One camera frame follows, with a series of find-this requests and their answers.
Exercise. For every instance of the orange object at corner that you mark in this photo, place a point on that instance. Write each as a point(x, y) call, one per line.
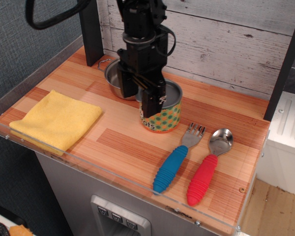
point(20, 230)

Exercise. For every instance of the silver dispenser button panel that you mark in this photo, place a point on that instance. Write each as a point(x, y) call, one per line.
point(113, 220)

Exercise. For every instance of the blue handled fork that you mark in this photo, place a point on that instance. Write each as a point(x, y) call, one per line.
point(167, 172)

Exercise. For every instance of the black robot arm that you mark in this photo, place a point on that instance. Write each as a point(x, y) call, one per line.
point(140, 17)

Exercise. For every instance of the green orange dotted tin can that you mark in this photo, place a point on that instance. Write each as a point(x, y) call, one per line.
point(169, 117)

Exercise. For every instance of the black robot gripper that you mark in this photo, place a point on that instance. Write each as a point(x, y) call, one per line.
point(140, 67)

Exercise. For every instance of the stainless steel pot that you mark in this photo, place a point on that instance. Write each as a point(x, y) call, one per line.
point(110, 74)

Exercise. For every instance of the white toy cabinet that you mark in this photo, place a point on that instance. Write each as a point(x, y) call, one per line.
point(276, 165)

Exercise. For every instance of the dark grey upright post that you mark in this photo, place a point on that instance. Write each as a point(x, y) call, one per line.
point(91, 32)

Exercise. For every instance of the red handled spoon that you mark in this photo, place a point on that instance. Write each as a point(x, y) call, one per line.
point(220, 142)

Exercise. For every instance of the dark right frame post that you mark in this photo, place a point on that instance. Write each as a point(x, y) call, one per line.
point(281, 80)

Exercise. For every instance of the clear acrylic guard rail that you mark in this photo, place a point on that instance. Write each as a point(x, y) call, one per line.
point(116, 161)

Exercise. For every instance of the yellow folded cloth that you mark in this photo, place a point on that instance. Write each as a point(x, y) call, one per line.
point(56, 122)

